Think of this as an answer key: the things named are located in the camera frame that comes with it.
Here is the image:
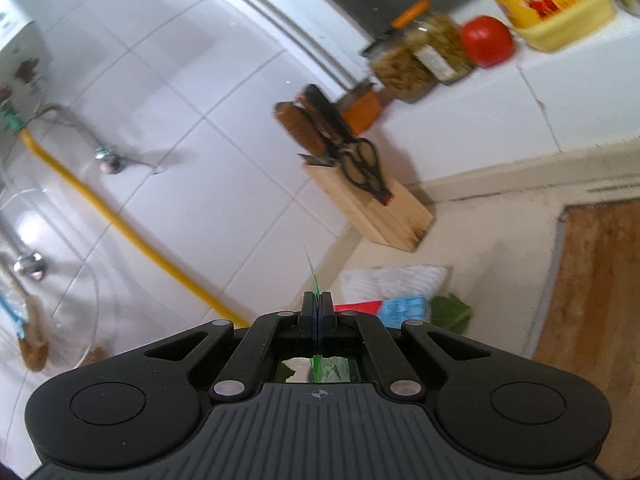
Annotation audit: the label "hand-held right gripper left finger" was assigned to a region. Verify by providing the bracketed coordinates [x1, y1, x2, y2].
[144, 291, 319, 403]

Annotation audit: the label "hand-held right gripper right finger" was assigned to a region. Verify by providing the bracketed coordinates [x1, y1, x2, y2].
[318, 291, 494, 403]

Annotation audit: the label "red packet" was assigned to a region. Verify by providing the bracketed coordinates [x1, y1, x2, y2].
[334, 300, 384, 317]

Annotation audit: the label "white paper towel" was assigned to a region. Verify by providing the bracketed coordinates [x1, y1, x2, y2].
[340, 269, 382, 307]
[375, 265, 449, 302]

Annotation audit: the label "green plastic wrapper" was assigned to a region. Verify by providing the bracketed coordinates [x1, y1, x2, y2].
[302, 246, 361, 385]

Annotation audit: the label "blue packet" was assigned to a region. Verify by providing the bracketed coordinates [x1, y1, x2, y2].
[377, 296, 431, 331]

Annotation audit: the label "wooden knife block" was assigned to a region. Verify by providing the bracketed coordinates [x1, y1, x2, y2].
[300, 152, 435, 252]

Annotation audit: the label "black scissors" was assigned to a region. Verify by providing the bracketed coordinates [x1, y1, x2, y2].
[332, 139, 394, 207]

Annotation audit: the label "yellow pipe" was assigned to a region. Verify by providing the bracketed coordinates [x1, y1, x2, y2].
[17, 127, 251, 328]

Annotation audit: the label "orange box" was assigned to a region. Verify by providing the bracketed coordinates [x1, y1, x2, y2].
[336, 82, 394, 136]

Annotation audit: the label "brown bristle brush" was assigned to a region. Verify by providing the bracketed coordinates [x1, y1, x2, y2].
[81, 344, 108, 367]

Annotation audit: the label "clear plastic cover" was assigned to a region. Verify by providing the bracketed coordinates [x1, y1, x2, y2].
[0, 187, 108, 368]

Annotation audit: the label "metal angle valve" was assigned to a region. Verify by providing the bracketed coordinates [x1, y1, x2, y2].
[95, 144, 122, 175]
[12, 251, 48, 279]

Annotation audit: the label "wooden brush blue label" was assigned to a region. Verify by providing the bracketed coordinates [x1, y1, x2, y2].
[0, 255, 52, 373]

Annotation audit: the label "pickle jar orange lid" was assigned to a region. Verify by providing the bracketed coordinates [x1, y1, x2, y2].
[392, 0, 476, 85]

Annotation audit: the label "red tomato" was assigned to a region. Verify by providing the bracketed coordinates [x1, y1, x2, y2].
[460, 16, 516, 69]

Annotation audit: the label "green pipe valve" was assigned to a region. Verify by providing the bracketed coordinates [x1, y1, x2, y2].
[0, 107, 24, 134]

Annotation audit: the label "yellow oil bottle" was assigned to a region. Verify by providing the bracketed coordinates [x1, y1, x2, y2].
[460, 0, 617, 53]

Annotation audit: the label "white water heater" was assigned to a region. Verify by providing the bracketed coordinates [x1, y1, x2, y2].
[0, 0, 53, 133]

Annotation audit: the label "wooden handle knife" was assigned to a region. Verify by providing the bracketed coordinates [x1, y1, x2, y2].
[274, 101, 326, 158]
[295, 97, 337, 156]

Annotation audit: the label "black handle knife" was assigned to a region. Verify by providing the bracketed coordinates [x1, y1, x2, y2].
[305, 84, 357, 142]

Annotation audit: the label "grey metal hose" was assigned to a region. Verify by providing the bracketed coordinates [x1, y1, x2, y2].
[30, 102, 168, 176]

